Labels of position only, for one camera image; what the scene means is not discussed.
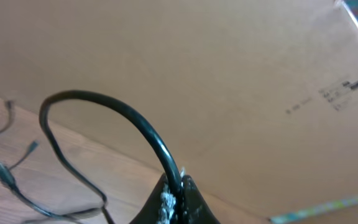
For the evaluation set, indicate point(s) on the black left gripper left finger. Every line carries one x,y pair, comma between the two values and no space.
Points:
160,207

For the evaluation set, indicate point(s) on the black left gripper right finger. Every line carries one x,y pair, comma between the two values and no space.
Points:
195,209

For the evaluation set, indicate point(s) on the brown cardboard board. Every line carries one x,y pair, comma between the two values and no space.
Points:
238,90

